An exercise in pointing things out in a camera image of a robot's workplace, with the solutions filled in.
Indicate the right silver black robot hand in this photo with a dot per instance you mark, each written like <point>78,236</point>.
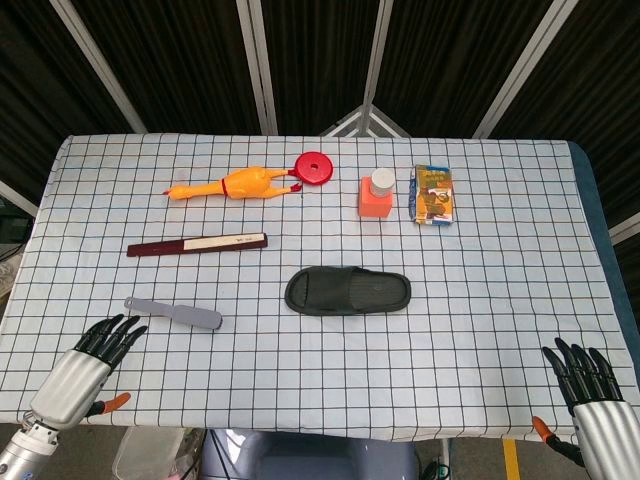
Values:
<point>607,430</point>

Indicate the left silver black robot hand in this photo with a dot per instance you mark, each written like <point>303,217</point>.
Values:
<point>70,385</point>

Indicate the grey tool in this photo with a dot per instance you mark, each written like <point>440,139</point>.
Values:
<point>192,316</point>

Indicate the black slipper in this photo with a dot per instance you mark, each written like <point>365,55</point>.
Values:
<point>350,290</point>

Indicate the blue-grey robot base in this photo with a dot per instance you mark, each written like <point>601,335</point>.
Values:
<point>310,457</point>

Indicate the clear plastic box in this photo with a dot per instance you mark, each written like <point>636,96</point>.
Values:
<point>145,455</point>

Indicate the dark red folded fan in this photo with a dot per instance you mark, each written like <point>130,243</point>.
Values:
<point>165,248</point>

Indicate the blue padded table edge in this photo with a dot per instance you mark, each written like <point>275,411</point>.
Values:
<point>607,240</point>

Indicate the white checked tablecloth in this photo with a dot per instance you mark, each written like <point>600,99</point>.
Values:
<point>320,370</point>

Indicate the yellow rubber chicken toy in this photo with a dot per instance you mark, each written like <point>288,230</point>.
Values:
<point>240,183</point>

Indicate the blue orange snack packet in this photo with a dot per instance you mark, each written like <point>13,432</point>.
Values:
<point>434,197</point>

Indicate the red round disc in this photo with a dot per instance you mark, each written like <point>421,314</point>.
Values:
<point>320,172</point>

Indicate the white screen frame post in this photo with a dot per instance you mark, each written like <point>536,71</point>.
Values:
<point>257,65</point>
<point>100,70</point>
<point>520,70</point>
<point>375,50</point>

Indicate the white triangular screen frame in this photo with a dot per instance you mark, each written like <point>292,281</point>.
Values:
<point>365,117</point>

